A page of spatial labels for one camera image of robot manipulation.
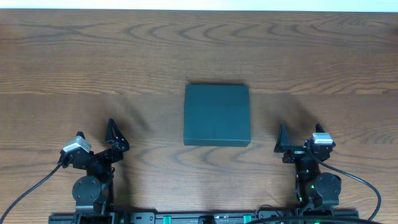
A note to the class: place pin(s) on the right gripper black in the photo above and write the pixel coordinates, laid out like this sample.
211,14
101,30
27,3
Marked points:
286,147

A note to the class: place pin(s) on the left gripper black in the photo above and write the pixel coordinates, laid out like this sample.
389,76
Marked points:
101,154

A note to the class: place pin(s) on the black gift box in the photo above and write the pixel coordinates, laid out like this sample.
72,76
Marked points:
217,115

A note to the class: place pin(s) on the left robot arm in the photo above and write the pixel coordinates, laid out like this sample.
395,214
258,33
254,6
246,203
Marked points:
94,192

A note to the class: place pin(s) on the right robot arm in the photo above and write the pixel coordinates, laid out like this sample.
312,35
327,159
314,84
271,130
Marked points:
314,189

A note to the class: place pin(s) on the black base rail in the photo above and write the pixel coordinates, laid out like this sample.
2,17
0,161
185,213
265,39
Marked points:
192,218

